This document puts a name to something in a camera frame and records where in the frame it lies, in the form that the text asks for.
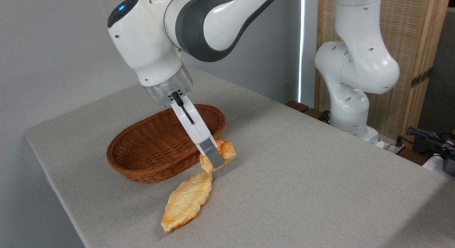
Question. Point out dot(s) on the long flat braided bread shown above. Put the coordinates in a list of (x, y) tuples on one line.
[(186, 201)]

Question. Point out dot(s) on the metal screen hinge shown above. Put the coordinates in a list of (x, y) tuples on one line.
[(421, 77)]

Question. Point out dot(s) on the small golden croissant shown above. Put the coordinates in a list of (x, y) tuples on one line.
[(228, 150)]

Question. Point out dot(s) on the dark grey box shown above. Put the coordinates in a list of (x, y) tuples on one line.
[(449, 166)]

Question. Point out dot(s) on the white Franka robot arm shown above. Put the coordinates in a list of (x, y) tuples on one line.
[(355, 63)]

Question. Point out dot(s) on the white power strip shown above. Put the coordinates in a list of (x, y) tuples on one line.
[(389, 145)]

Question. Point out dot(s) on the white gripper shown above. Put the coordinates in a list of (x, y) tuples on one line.
[(199, 132)]

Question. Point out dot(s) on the brown wicker basket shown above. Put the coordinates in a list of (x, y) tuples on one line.
[(153, 144)]

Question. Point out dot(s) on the dark brown wooden block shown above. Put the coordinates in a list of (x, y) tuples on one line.
[(296, 105), (314, 114)]

